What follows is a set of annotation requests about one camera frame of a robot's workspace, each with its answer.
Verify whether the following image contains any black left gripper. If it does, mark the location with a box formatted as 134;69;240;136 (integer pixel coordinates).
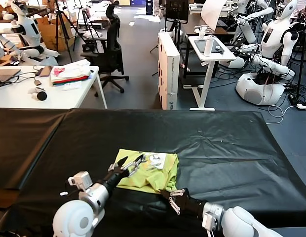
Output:
101;153;147;191

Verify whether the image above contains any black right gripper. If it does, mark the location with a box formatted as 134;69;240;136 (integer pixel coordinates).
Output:
159;188;208;219

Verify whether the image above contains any yellow-green printed t-shirt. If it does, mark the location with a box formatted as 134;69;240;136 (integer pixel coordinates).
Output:
115;149;180;195

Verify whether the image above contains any stack of folded clothes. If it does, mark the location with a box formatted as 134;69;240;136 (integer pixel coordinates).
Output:
50;59;92;86

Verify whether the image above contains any black table cover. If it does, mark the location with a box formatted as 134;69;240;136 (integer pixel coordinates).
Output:
0;108;71;191
0;108;306;237

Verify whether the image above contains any white plastic packet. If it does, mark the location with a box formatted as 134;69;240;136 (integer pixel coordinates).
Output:
63;83;83;91

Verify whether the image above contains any large flat carton box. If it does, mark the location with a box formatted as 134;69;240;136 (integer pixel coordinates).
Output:
157;32;181;111

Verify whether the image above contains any black white VR controller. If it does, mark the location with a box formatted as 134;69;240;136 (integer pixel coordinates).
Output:
28;87;47;101

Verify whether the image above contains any black office chair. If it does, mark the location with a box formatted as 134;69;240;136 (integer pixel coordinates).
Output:
80;0;130;97

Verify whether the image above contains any brown notebook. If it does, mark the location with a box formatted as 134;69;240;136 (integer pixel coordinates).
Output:
39;65;54;78

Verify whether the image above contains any large white desk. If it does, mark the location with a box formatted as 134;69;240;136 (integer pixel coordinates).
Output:
0;65;109;109

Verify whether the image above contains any black tablet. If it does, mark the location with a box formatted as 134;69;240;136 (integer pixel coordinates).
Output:
194;39;225;54

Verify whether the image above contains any white insulated bottle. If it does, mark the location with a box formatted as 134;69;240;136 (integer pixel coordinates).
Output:
204;35;215;57

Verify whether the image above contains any small white standing desk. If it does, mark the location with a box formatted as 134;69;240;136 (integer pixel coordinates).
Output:
183;36;237;111

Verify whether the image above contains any grey laptop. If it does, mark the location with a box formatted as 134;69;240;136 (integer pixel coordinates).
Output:
0;69;22;83

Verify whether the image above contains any brown cardboard box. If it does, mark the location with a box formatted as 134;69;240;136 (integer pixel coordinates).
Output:
37;16;78;52

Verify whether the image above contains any brown wooden desk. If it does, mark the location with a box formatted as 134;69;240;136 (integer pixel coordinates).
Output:
180;14;230;37

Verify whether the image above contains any black monitor on stand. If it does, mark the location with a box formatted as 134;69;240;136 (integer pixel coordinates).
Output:
165;0;190;25

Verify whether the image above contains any white humanoid robot left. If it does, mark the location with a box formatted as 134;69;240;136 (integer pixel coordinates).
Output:
0;0;60;66

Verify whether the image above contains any white humanoid robot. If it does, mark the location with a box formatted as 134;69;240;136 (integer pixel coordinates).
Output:
235;0;300;106
0;0;60;66

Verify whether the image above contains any white curved sheet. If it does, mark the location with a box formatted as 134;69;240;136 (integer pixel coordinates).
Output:
201;0;228;31

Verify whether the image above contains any white humanoid robot right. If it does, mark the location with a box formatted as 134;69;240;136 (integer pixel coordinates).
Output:
235;0;300;106

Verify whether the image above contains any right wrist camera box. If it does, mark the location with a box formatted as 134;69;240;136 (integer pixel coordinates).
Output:
201;211;218;231

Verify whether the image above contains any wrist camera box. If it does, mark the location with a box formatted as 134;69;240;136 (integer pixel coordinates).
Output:
201;211;218;231
67;172;93;193

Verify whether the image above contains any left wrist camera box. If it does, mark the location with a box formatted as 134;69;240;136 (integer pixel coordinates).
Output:
67;172;93;193

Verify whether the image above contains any white floor cable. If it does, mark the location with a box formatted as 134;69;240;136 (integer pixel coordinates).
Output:
265;105;299;124

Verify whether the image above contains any black camera tripod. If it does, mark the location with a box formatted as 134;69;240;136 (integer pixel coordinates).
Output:
75;5;102;53
51;0;79;63

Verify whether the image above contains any white ring VR controller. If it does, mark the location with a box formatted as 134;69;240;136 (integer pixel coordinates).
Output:
195;25;216;39

